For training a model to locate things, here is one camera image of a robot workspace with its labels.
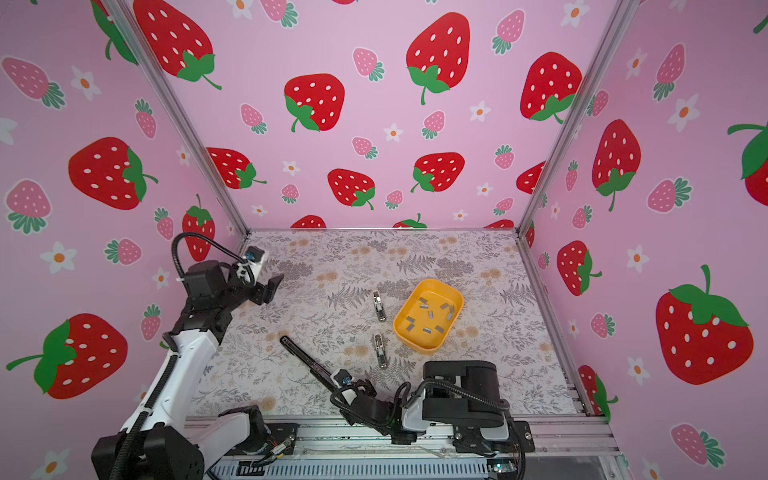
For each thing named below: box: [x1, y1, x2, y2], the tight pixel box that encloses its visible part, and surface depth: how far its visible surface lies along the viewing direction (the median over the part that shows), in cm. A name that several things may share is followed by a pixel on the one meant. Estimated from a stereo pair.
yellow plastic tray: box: [393, 278, 464, 355], surface depth 97 cm
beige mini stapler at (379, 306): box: [373, 290, 387, 323], surface depth 100 cm
